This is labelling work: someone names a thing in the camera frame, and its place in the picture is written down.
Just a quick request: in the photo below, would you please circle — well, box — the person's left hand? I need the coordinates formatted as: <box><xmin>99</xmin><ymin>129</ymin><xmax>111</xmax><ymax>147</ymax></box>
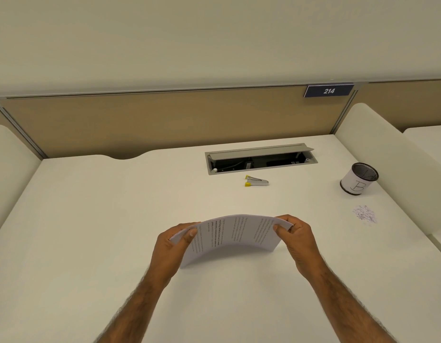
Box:
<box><xmin>150</xmin><ymin>222</ymin><xmax>202</xmax><ymax>284</ymax></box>

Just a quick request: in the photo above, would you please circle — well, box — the person's right hand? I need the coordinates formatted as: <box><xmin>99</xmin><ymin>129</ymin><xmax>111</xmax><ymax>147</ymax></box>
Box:
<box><xmin>273</xmin><ymin>214</ymin><xmax>326</xmax><ymax>280</ymax></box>

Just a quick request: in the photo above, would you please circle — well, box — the stack of printed white paper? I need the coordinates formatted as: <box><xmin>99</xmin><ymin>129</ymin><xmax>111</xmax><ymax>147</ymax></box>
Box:
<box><xmin>169</xmin><ymin>214</ymin><xmax>294</xmax><ymax>268</ymax></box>

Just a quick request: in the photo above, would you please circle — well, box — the person's left forearm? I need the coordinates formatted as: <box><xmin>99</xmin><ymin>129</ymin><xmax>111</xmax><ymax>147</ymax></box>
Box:
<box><xmin>93</xmin><ymin>271</ymin><xmax>171</xmax><ymax>343</ymax></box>

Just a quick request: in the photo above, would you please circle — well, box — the person's right forearm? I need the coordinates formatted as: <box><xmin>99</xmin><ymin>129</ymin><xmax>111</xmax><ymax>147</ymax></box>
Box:
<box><xmin>306</xmin><ymin>262</ymin><xmax>399</xmax><ymax>343</ymax></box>

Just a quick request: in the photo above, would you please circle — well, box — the pile of paper scraps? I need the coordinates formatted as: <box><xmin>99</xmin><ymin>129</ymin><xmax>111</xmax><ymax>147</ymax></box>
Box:
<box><xmin>352</xmin><ymin>205</ymin><xmax>380</xmax><ymax>226</ymax></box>

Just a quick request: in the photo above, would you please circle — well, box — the black mesh cup white label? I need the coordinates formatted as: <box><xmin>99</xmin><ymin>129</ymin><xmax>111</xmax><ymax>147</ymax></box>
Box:
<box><xmin>340</xmin><ymin>163</ymin><xmax>379</xmax><ymax>195</ymax></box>

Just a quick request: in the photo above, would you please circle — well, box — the tan desk divider panel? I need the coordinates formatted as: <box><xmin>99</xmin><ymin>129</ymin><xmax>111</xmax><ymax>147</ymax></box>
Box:
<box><xmin>355</xmin><ymin>78</ymin><xmax>441</xmax><ymax>133</ymax></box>
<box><xmin>0</xmin><ymin>83</ymin><xmax>360</xmax><ymax>160</ymax></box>

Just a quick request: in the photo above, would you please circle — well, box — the white side partition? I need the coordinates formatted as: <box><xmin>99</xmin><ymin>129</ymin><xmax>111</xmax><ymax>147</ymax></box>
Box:
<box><xmin>0</xmin><ymin>124</ymin><xmax>42</xmax><ymax>241</ymax></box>
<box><xmin>334</xmin><ymin>103</ymin><xmax>441</xmax><ymax>237</ymax></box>

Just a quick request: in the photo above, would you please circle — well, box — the blue number sign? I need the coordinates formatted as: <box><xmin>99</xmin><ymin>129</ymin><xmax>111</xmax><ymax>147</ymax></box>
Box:
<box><xmin>304</xmin><ymin>84</ymin><xmax>355</xmax><ymax>98</ymax></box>

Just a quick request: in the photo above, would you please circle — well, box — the grey desk cable box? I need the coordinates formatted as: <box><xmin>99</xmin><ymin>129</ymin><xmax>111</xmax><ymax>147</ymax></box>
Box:
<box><xmin>205</xmin><ymin>143</ymin><xmax>318</xmax><ymax>176</ymax></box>

